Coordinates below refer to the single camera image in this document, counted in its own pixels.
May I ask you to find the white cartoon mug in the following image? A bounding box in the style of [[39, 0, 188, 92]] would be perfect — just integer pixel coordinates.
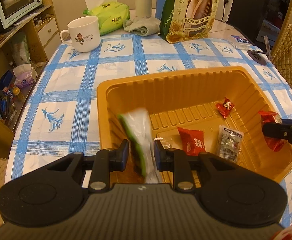
[[60, 16, 101, 53]]

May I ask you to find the sunflower seed bag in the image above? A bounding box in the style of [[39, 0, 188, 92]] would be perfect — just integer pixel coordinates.
[[160, 0, 219, 44]]

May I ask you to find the green tissue pack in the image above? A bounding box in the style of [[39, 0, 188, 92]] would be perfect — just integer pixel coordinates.
[[83, 0, 130, 36]]

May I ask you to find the red pillow snack packet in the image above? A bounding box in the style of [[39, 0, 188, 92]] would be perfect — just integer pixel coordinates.
[[177, 127, 206, 156]]

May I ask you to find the wooden shelf cabinet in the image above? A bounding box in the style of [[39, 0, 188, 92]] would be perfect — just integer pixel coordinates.
[[0, 0, 61, 133]]

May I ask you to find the clear green long packet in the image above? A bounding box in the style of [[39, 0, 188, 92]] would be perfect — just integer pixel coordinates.
[[118, 108, 163, 184]]

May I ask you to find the purple tissue box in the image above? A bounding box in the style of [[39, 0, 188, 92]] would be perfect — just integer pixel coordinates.
[[13, 64, 37, 88]]

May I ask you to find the blue checked tablecloth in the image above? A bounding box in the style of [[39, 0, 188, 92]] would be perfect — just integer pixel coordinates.
[[4, 33, 292, 228]]

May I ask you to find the large red snack packet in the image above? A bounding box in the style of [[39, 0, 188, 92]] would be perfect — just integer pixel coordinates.
[[258, 111, 287, 152]]

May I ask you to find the phone stand with round base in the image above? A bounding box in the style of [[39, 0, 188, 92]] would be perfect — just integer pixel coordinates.
[[247, 36, 272, 66]]

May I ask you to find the small red candy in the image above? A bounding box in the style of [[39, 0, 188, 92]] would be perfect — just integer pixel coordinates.
[[215, 97, 234, 119]]

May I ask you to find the small clear blue box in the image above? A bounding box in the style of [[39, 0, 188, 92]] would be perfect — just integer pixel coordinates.
[[227, 35, 251, 50]]

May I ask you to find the orange plastic tray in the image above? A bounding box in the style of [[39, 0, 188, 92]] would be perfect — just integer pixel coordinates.
[[96, 66, 292, 182]]

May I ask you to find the small clear nougat packet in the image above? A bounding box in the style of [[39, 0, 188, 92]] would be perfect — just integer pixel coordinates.
[[154, 137, 173, 150]]

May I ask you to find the grey folded cloth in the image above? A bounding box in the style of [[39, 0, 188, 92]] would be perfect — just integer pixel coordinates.
[[122, 17, 161, 37]]

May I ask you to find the black white appliance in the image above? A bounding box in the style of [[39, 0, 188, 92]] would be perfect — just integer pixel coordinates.
[[215, 0, 270, 42]]

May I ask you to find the grey mixed nuts packet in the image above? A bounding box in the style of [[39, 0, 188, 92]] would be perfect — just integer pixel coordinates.
[[216, 125, 244, 164]]

